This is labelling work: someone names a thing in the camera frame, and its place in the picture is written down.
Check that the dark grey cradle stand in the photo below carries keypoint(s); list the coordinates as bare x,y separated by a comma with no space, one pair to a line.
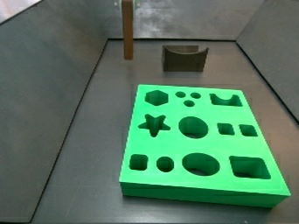
183,58

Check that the green foam shape fixture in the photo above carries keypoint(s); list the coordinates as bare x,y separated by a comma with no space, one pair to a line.
196,148

